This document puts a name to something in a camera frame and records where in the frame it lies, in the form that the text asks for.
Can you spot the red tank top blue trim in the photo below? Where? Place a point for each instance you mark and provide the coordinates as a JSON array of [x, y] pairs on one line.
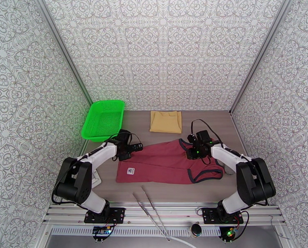
[[166, 164]]

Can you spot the tan garment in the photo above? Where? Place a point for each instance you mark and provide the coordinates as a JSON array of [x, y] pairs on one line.
[[165, 123]]

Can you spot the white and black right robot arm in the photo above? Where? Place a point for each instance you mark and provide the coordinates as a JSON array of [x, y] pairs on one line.
[[254, 182]]

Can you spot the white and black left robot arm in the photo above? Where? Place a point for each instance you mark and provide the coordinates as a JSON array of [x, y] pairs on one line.
[[76, 182]]

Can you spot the green plastic mesh basket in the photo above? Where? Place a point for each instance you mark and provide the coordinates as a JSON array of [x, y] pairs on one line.
[[103, 120]]

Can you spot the white grey plastic holder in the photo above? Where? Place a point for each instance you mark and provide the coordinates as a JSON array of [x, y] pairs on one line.
[[97, 180]]

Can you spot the long metal tweezers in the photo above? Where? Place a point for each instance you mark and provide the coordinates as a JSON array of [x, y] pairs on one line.
[[153, 212]]

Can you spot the black round push button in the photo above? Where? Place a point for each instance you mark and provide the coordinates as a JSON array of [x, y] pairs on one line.
[[196, 229]]

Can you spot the small circuit board blue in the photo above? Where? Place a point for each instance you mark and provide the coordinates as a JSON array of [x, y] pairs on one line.
[[101, 231]]

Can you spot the small circuit board green light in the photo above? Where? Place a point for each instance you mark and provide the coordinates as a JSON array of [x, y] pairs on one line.
[[230, 233]]

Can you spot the white plastic tube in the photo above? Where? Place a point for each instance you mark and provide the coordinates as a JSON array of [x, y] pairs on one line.
[[184, 242]]

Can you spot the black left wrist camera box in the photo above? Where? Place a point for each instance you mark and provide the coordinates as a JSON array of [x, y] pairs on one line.
[[136, 147]]

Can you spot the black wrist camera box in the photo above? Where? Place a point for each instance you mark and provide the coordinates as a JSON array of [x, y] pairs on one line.
[[136, 147], [191, 139]]

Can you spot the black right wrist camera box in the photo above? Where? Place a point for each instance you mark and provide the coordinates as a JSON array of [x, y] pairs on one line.
[[191, 139]]

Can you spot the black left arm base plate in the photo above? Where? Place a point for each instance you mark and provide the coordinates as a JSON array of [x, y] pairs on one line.
[[116, 215]]

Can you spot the aluminium mounting rail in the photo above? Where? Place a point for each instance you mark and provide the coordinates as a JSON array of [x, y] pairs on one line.
[[182, 212]]

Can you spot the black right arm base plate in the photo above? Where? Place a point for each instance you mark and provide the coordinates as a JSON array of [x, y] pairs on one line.
[[209, 216]]

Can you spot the aluminium frame post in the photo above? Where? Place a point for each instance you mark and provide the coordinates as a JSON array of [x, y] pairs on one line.
[[259, 57], [63, 52]]

